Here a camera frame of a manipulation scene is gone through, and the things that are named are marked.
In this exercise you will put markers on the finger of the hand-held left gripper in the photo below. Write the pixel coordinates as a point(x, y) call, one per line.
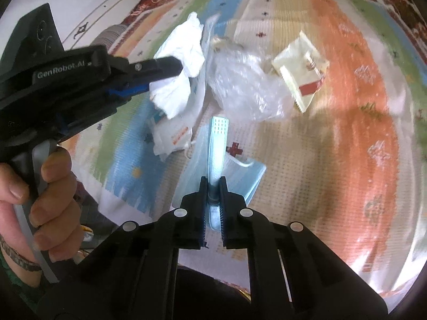
point(133, 89)
point(153, 68)

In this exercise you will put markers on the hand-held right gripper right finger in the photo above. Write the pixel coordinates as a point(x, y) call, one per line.
point(227, 226)

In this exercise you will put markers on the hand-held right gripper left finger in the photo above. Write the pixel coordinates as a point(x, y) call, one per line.
point(199, 226)

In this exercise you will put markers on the white tissue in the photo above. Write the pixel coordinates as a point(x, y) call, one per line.
point(181, 63)

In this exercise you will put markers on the blue face mask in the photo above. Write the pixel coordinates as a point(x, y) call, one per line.
point(240, 178)

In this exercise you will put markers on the white orange-print plastic bag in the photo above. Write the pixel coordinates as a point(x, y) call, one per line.
point(173, 136)

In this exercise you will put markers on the dark gold-rimmed bin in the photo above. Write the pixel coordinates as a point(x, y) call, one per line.
point(210, 293)

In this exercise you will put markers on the light blue foil strip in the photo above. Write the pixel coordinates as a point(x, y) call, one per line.
point(218, 143)

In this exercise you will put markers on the clear plastic bag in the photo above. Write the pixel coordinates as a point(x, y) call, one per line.
point(243, 83)

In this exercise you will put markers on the cream red-label snack packet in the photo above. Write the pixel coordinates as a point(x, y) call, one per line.
point(300, 70)

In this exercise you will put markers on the person's left forearm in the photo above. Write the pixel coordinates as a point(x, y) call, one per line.
point(16, 275)

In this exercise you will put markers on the person's left hand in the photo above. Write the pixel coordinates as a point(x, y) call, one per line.
point(56, 203)

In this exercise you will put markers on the grey ribbed bolster pillow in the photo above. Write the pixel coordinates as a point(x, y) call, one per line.
point(110, 38)

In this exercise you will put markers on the white panelled cabinet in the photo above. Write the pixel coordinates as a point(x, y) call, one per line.
point(100, 10)

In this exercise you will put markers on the colourful striped blanket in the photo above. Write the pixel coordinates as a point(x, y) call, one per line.
point(333, 173)

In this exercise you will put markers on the dark patterned wristband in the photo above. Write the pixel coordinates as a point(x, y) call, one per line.
point(20, 256)

